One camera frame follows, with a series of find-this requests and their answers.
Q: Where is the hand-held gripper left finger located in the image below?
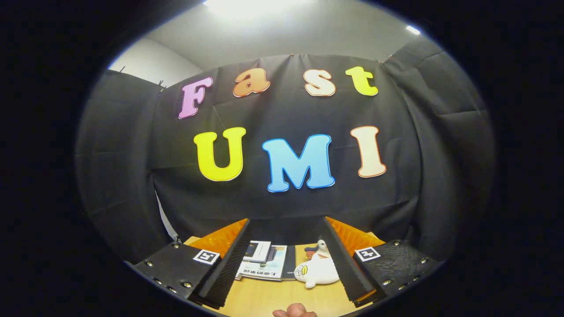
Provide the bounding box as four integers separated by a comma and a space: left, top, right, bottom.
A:
134, 219, 252, 309

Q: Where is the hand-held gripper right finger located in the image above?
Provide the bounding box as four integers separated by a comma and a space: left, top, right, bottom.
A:
324, 217, 441, 308

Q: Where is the white seal plush toy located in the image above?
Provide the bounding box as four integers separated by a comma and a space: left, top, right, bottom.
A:
293, 256, 340, 289

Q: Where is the penguin plush toy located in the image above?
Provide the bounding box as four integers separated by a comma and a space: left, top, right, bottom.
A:
304, 240, 331, 261

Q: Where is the small white night-photo book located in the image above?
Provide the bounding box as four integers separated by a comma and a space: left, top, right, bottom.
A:
242, 240, 273, 264

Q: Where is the light blue cover book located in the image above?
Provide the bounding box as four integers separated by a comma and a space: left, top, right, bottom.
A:
235, 245, 288, 281

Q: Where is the large ceiling light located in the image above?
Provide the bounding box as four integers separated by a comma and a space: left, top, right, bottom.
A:
203, 0, 310, 19

